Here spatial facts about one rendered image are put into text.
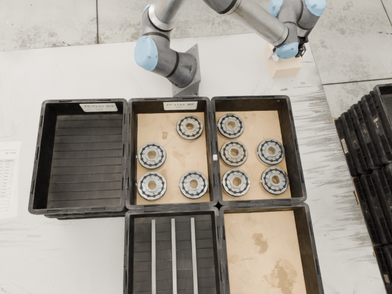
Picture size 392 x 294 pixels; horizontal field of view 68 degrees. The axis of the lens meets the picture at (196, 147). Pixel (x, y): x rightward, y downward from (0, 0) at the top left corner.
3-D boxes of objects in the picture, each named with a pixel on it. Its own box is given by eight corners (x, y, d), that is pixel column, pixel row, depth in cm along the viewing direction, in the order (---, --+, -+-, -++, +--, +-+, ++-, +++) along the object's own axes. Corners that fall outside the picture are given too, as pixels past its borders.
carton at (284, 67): (263, 51, 144) (268, 40, 137) (286, 48, 145) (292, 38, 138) (271, 79, 139) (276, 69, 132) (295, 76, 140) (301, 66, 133)
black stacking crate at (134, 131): (133, 112, 117) (128, 98, 106) (206, 111, 119) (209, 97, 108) (130, 213, 104) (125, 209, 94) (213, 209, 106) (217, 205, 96)
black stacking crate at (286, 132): (207, 111, 119) (210, 97, 108) (279, 109, 121) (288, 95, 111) (214, 209, 106) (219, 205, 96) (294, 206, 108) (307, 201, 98)
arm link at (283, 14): (273, 20, 102) (304, 21, 103) (272, -8, 105) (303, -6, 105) (267, 33, 110) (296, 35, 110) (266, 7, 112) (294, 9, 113)
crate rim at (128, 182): (128, 101, 108) (128, 97, 106) (209, 99, 110) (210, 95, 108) (126, 210, 95) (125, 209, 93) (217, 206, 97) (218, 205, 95)
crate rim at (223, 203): (209, 99, 110) (210, 95, 108) (287, 97, 112) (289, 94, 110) (217, 206, 97) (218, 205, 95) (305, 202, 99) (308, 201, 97)
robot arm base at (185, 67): (171, 69, 135) (153, 62, 128) (192, 46, 126) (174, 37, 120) (178, 94, 128) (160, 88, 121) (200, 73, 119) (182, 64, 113)
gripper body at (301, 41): (284, 60, 127) (295, 41, 116) (279, 44, 130) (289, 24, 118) (301, 58, 128) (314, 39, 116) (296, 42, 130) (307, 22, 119)
